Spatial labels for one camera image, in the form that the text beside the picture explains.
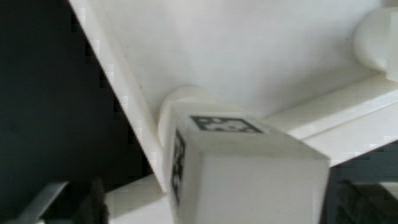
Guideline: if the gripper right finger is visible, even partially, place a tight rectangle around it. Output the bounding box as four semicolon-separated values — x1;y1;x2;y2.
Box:
335;180;398;224

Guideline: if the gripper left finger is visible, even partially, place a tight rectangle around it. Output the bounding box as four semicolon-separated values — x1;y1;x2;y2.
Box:
12;178;108;224

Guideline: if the white table leg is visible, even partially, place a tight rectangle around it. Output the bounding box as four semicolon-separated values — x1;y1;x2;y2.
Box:
353;7;398;83
158;87;328;224

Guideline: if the white square tabletop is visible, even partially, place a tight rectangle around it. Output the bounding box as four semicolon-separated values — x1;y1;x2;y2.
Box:
65;0;398;194

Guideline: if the white U-shaped obstacle fence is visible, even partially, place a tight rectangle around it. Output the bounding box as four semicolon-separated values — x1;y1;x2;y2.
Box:
103;109;398;224

